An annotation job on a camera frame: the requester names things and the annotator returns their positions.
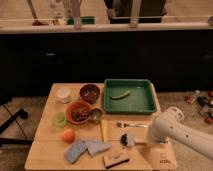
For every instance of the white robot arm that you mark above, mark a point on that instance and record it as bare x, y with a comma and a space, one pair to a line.
168, 124

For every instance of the purple bowl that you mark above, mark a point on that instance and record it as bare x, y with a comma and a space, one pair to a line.
90, 93

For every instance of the orange bowl with food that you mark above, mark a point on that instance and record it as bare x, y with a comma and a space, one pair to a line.
78, 112

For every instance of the green plastic tray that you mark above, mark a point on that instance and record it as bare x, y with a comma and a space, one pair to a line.
140, 101

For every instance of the small metal cup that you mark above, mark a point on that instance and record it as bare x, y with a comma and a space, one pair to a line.
96, 114

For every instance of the yellow banana-like stick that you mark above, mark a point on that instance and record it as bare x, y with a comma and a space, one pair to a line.
105, 130

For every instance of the silver fork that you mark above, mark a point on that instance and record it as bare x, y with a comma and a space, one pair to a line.
124, 124

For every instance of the white cup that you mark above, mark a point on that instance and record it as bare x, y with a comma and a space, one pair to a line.
64, 94

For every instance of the light green cup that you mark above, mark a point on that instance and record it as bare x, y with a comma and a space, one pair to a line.
59, 119

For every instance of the orange peach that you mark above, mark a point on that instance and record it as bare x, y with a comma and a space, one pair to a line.
68, 135

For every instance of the grey cloth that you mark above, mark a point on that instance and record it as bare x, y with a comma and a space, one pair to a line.
94, 147

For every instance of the wooden block eraser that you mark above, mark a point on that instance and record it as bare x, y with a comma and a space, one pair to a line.
115, 158

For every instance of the blue sponge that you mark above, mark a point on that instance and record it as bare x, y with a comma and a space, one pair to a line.
75, 151

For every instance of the black chair base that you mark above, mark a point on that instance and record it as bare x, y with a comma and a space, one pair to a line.
11, 131

